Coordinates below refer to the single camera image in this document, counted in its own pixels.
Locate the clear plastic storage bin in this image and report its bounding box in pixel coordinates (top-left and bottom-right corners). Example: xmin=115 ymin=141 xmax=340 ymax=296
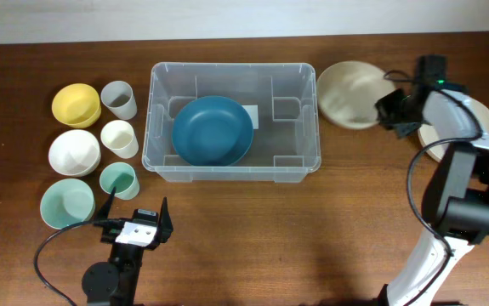
xmin=142 ymin=62 xmax=321 ymax=183

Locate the mint green cup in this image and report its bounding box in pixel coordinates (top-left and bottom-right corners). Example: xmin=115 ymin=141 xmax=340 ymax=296
xmin=100 ymin=162 xmax=140 ymax=201

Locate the beige plate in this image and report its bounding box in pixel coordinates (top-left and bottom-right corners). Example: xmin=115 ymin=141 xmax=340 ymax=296
xmin=316 ymin=60 xmax=395 ymax=130
xmin=418 ymin=99 xmax=489 ymax=162

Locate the grey cup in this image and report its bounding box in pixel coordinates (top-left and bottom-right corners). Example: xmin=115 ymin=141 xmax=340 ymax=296
xmin=100 ymin=81 xmax=137 ymax=120

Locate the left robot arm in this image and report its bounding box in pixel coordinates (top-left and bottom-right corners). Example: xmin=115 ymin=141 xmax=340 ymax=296
xmin=82 ymin=190 xmax=173 ymax=305

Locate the white bowl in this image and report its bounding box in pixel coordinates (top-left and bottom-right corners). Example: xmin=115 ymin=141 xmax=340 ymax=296
xmin=48 ymin=129 xmax=101 ymax=177

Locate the cream white cup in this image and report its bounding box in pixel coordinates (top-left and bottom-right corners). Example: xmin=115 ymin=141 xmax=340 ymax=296
xmin=100 ymin=120 xmax=139 ymax=159

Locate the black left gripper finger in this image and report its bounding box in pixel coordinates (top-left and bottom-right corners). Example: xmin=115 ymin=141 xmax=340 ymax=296
xmin=94 ymin=187 xmax=117 ymax=221
xmin=158 ymin=197 xmax=173 ymax=234

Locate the mint green bowl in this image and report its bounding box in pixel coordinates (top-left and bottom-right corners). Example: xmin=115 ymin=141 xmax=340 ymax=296
xmin=40 ymin=178 xmax=95 ymax=230

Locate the yellow bowl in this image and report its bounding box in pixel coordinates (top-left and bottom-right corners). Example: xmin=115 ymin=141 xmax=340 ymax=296
xmin=51 ymin=83 xmax=101 ymax=128

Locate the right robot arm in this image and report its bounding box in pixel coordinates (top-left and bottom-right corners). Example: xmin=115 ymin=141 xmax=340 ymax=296
xmin=374 ymin=88 xmax=489 ymax=305

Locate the dark blue plate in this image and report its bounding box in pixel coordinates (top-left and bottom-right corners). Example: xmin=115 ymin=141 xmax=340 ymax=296
xmin=172 ymin=96 xmax=254 ymax=167

